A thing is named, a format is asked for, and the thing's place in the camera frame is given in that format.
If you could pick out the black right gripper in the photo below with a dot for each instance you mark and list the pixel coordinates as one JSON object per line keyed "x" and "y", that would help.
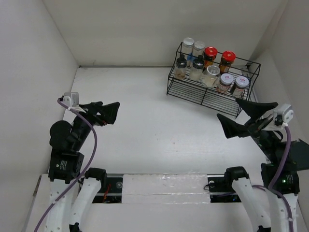
{"x": 231, "y": 127}

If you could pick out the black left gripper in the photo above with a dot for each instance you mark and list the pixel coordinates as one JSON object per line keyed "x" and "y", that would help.
{"x": 108, "y": 111}

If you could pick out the white-lid spice jar back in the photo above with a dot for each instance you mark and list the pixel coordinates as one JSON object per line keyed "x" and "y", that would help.
{"x": 239, "y": 86}

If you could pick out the white-lid spice jar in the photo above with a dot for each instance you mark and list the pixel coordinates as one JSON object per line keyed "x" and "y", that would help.
{"x": 239, "y": 86}
{"x": 224, "y": 83}

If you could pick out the white-lid spice jar front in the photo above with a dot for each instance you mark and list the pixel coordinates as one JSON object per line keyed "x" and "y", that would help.
{"x": 224, "y": 83}

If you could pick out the clear glass jar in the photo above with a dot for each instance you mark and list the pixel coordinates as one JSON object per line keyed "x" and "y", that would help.
{"x": 209, "y": 75}

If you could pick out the red-lid brown sauce jar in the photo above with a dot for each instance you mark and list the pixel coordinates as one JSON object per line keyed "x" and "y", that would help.
{"x": 227, "y": 59}

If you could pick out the black-capped white powder bottle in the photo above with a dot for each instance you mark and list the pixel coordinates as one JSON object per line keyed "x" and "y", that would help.
{"x": 196, "y": 68}

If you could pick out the red-capped dark sauce bottle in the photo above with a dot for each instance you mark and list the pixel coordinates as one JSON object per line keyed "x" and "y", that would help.
{"x": 210, "y": 54}

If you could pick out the black-capped brown spice bottle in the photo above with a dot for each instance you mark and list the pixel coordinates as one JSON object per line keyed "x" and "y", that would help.
{"x": 180, "y": 67}

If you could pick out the silver-capped blue-label shaker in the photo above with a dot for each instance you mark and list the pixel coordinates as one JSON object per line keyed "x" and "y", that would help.
{"x": 187, "y": 49}
{"x": 198, "y": 49}

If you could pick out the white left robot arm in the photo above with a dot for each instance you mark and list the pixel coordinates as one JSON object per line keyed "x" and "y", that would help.
{"x": 73, "y": 182}

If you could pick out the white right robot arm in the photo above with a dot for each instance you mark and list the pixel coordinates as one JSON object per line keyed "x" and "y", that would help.
{"x": 271, "y": 207}

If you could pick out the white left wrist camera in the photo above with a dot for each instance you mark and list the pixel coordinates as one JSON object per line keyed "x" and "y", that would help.
{"x": 71, "y": 99}

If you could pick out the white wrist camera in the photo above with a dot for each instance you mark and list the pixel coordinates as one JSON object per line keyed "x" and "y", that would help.
{"x": 71, "y": 99}
{"x": 280, "y": 118}

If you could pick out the black wire shelf rack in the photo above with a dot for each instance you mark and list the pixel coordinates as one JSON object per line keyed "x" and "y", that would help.
{"x": 225, "y": 103}

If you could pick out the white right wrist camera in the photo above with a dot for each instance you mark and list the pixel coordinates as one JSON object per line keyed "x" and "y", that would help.
{"x": 280, "y": 118}

